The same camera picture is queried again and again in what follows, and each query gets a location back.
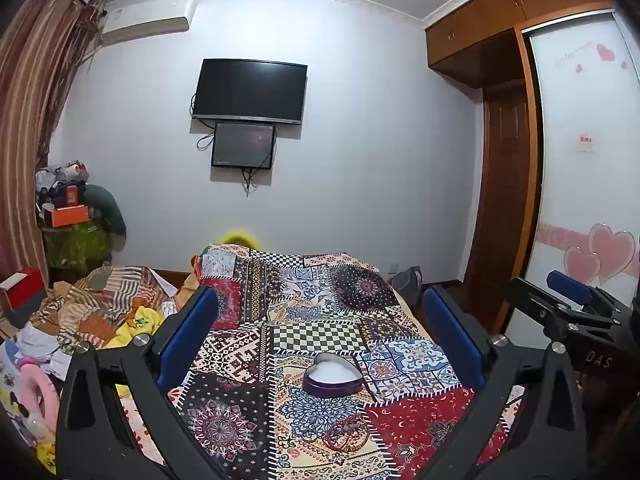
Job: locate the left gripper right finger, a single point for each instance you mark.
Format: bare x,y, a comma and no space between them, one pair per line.
548,436

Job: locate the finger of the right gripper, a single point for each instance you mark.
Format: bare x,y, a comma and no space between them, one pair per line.
571,289

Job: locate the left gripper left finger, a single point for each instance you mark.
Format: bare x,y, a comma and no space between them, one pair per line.
93,437

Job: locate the purple heart-shaped jewelry box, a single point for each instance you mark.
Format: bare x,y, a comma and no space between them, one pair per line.
331,376

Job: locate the pink plush toy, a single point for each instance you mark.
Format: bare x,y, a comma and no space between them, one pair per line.
38,396

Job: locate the brown wooden door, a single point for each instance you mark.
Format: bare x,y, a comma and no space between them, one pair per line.
502,203

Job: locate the yellow garment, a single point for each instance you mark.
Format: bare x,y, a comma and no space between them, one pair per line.
144,321

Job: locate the striped patterned blanket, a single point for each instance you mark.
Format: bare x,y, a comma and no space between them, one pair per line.
95,306

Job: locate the grey backpack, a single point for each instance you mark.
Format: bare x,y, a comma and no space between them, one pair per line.
408,284

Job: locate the red box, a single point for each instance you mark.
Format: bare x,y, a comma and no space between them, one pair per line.
22,288

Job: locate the white sliding wardrobe door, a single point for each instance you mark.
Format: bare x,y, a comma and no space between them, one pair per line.
586,71

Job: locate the orange box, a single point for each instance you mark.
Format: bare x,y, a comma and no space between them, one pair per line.
58,217

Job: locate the colourful patchwork bedspread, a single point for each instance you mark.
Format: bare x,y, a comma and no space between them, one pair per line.
242,397

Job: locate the wooden overhead cabinet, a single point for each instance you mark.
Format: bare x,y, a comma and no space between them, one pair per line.
476,44

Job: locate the yellow round object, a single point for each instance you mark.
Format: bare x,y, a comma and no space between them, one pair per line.
241,238

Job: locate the striped brown curtain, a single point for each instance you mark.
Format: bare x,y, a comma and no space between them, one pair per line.
40,55

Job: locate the small black wall monitor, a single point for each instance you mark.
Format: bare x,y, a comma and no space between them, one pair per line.
243,146

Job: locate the large black wall television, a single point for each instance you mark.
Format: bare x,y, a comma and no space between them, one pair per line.
250,90

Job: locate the white wall air conditioner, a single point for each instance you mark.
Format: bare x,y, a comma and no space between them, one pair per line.
146,19

